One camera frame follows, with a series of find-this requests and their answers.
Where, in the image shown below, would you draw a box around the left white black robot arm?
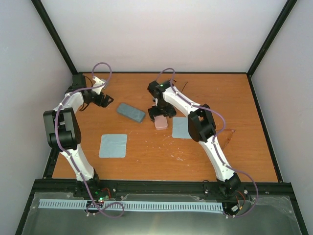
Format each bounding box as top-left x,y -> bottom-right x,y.
43,74 -> 113,197

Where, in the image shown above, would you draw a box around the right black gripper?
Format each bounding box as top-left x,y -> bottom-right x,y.
148,100 -> 176,122

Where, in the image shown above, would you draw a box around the black cage frame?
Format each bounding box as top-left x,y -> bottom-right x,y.
16,0 -> 297,235

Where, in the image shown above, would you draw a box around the light-blue cleaning cloth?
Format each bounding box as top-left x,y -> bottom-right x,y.
99,134 -> 128,158
172,117 -> 191,139

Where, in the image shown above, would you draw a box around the pink glasses case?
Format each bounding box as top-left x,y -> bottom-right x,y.
154,115 -> 168,131

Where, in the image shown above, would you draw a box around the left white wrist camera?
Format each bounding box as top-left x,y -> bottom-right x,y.
92,76 -> 107,94

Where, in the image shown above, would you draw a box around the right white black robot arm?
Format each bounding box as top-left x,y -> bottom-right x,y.
147,81 -> 241,198

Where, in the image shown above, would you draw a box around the red-framed clear glasses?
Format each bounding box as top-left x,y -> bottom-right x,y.
217,128 -> 236,150

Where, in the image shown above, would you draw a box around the grey-blue glasses case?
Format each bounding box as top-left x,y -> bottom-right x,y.
117,103 -> 145,123

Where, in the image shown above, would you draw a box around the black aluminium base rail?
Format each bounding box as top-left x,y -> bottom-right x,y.
31,179 -> 295,200

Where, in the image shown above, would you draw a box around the light-blue slotted cable duct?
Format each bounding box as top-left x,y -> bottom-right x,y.
38,199 -> 223,213

